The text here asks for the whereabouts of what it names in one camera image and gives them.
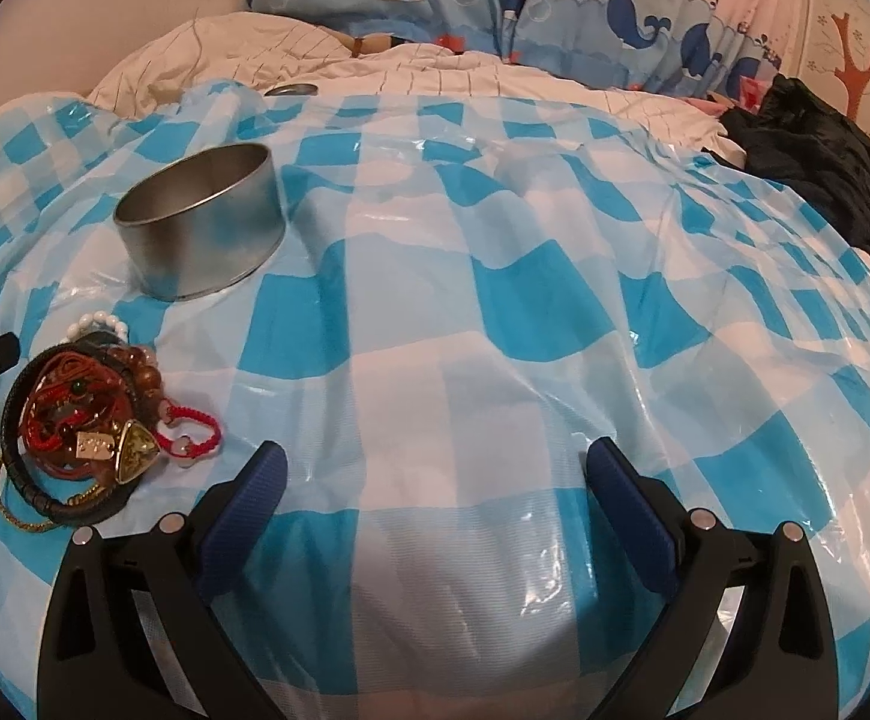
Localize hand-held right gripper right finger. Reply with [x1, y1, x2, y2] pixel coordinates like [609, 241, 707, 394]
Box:
[585, 436, 854, 720]

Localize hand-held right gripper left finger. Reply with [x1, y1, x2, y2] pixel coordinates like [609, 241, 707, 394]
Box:
[36, 440, 289, 720]

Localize red string bracelet clear beads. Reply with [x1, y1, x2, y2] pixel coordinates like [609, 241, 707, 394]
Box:
[159, 400, 224, 468]

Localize white bead bracelet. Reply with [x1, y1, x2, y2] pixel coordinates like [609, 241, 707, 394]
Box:
[66, 311, 158, 368]

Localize round metal tin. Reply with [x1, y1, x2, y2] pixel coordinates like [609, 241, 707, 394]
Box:
[112, 142, 290, 302]

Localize amber triangle pendant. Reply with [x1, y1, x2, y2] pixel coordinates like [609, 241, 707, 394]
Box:
[109, 420, 162, 485]

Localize blue white checkered plastic sheet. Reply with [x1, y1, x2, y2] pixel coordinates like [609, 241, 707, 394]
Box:
[0, 75, 870, 720]

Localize dark clothing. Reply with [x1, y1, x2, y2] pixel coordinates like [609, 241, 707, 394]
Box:
[718, 73, 870, 260]

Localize pink cloth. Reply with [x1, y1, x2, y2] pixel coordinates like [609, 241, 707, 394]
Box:
[694, 75, 770, 117]

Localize tan object with black bands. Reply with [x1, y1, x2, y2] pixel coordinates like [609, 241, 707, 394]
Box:
[345, 31, 415, 58]

